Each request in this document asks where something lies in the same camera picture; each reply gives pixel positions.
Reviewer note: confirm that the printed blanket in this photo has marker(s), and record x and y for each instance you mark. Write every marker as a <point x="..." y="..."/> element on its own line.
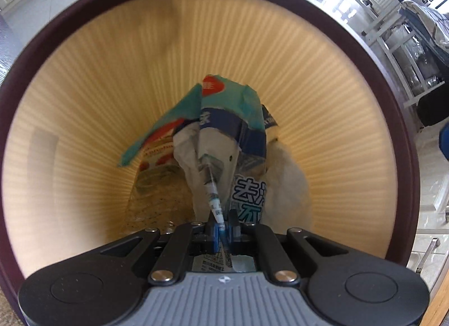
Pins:
<point x="428" y="20"/>

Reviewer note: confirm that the round beige ribbed trash bin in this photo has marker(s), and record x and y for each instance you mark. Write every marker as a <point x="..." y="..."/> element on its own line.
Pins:
<point x="105" y="101"/>

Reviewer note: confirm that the teal and blue plastic bag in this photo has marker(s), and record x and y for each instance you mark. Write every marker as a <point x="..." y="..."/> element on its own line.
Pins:
<point x="224" y="126"/>

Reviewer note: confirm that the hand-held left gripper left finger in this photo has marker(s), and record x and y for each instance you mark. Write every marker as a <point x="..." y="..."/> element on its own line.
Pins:
<point x="212" y="239"/>

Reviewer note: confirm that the clear plastic bags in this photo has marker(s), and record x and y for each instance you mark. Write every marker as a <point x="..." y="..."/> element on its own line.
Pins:
<point x="410" y="59"/>

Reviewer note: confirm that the black object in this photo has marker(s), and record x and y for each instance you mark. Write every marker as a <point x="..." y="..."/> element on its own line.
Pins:
<point x="435" y="105"/>

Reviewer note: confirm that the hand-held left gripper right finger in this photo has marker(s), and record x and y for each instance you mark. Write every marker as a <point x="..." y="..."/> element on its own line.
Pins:
<point x="228" y="235"/>

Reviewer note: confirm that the white crumpled plastic bag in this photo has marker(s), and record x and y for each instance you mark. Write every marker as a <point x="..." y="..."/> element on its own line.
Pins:
<point x="287" y="182"/>

